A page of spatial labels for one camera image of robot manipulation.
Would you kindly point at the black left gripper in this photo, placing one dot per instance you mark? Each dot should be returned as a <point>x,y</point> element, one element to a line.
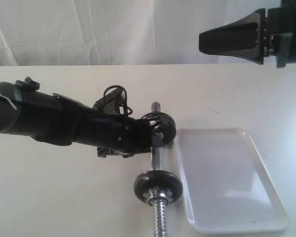
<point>118,135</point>

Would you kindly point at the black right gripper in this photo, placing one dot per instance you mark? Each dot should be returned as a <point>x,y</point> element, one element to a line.
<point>244,38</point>

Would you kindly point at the black weight plate with collar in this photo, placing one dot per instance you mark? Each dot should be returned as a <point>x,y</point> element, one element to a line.
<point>158,179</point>

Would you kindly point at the chrome star collar nut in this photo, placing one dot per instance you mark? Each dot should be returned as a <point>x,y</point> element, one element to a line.
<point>155,194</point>

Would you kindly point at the chrome threaded dumbbell bar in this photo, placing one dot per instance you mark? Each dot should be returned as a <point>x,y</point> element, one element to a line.
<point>158,207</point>

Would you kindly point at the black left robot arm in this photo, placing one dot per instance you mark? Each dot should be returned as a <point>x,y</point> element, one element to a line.
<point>59,120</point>

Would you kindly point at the white plastic tray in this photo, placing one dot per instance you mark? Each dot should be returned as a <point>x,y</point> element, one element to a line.
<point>227,189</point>

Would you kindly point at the white backdrop curtain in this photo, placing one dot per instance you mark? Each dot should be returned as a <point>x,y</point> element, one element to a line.
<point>114,32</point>

